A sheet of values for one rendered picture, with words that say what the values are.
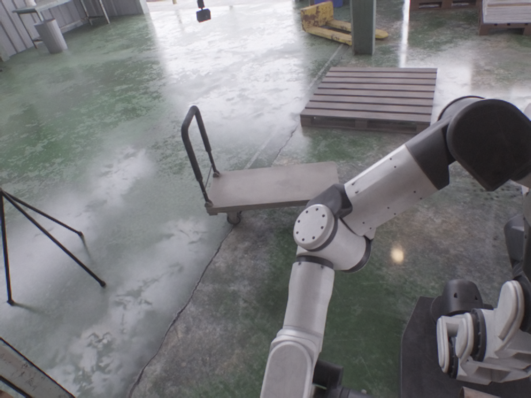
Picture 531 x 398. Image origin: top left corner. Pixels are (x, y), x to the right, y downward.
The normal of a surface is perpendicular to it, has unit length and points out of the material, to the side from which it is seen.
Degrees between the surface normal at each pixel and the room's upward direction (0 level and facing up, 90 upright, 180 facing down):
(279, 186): 0
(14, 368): 90
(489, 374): 26
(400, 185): 64
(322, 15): 90
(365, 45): 90
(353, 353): 0
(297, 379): 21
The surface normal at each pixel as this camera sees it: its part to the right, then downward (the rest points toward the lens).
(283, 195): -0.15, -0.77
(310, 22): 0.51, 0.48
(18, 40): 0.91, 0.14
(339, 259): 0.15, 0.68
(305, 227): -0.67, -0.46
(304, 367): -0.27, -0.49
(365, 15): -0.38, 0.63
